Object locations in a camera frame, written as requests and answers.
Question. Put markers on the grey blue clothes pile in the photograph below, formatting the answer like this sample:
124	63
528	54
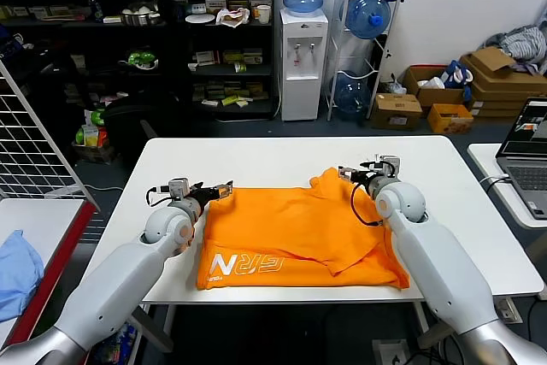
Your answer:
521	42

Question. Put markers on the green produce bag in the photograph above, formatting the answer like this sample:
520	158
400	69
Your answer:
143	60

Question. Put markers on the yellow orange snack bag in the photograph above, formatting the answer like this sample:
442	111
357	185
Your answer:
94	137

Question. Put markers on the closed labelled cardboard box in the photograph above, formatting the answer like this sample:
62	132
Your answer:
395	113

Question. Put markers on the large cardboard box with flap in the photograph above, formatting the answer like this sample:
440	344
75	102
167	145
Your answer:
491	61

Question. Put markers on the small white side table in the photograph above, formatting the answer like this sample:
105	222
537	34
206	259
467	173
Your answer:
487	160

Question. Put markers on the steel pot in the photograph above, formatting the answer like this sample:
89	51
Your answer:
137	19

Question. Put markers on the white paper cup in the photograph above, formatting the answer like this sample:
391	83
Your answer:
264	15

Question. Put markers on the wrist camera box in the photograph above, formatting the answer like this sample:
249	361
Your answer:
389	166
179	189

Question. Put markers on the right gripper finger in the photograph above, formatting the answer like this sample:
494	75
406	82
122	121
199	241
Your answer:
349	177
348	170

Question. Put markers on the yellow printed carton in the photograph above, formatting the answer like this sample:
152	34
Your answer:
451	121

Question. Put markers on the white table with red edge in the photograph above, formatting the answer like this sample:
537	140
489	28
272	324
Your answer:
38	224

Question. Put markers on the white red medicine box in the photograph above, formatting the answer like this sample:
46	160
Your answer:
207	58

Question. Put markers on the open cardboard box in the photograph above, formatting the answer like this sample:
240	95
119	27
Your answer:
440	98

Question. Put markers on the flat cardboard box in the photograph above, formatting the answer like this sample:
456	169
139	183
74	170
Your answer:
495	107
504	93

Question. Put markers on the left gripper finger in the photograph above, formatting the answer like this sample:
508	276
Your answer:
222	186
224	195

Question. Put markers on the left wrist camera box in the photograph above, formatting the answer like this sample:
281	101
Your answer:
179	189

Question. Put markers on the green snack bag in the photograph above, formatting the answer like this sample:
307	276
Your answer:
95	118

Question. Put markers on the yellow green carton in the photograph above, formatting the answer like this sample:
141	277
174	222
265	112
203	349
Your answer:
241	58

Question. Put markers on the orange t-shirt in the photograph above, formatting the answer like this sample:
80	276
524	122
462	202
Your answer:
278	228

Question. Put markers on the white water dispenser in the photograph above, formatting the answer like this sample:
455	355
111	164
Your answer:
303	83

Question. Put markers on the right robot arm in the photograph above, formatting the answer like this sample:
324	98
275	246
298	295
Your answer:
440	266

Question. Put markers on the black office chair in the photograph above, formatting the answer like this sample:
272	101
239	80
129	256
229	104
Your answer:
137	117

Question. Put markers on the grey laptop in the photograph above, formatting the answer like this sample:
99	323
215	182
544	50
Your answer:
525	177

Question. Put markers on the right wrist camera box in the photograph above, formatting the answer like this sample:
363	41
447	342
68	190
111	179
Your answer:
389	166

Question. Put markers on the white crumpled bag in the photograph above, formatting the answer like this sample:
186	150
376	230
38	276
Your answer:
431	84

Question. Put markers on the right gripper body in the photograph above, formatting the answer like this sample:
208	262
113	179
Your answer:
368	179

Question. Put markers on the light blue cloth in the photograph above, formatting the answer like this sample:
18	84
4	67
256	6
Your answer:
19	275

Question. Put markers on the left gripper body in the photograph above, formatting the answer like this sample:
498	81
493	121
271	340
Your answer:
203	198

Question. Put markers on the clear plastic bag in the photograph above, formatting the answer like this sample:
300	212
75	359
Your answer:
396	86

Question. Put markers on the black shelving unit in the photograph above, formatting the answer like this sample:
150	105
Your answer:
179	40

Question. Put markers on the grey floor socket box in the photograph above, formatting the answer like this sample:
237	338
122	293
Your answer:
391	354

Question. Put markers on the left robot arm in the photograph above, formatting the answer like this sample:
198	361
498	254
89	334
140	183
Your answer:
107	284

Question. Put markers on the white plastic bag with red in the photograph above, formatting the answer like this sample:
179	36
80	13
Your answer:
233	19

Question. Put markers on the white plate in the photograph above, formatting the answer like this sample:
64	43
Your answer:
200	19

